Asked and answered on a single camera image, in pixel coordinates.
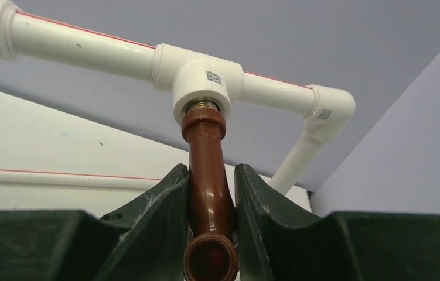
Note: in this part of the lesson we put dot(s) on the white pipe frame with tees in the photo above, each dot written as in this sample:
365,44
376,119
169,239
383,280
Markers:
189,76

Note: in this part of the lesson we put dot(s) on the red-brown water faucet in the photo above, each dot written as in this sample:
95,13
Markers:
210,254

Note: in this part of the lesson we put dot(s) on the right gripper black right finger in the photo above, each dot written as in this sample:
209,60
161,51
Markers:
279,240

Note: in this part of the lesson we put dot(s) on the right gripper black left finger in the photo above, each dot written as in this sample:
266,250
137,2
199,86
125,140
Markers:
144,239

